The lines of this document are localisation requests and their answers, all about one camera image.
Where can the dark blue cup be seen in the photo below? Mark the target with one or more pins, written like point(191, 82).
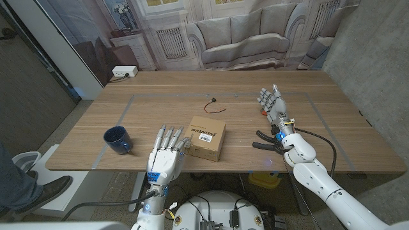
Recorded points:
point(119, 143)

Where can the dark leather shoe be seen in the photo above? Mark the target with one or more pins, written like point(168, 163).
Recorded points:
point(51, 191)

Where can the brown cardboard packing box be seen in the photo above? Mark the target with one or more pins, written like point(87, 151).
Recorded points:
point(207, 150)

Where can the white power strip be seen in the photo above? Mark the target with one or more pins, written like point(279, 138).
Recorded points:
point(124, 71)

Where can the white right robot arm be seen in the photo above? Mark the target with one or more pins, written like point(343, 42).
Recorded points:
point(319, 182)

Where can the person leg in jeans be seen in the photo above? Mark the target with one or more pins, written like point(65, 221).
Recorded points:
point(12, 185)

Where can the yellow object under table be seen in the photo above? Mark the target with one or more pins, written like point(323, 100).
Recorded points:
point(263, 180)

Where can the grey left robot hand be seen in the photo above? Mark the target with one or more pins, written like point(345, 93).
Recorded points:
point(164, 163)

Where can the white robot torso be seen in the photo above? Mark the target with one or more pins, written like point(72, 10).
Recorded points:
point(217, 207)

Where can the printed living room backdrop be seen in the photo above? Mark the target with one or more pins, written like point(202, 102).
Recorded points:
point(223, 32)

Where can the black spring clamp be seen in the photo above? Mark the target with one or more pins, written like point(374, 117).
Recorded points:
point(265, 146)

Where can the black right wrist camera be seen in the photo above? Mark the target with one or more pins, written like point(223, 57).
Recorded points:
point(274, 129)

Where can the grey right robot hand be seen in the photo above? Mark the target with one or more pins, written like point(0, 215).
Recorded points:
point(278, 108)

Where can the white table leg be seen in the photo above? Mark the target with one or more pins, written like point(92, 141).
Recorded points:
point(139, 182)
point(300, 204)

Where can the small orange object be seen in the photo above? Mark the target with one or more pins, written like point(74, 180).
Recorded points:
point(264, 112)

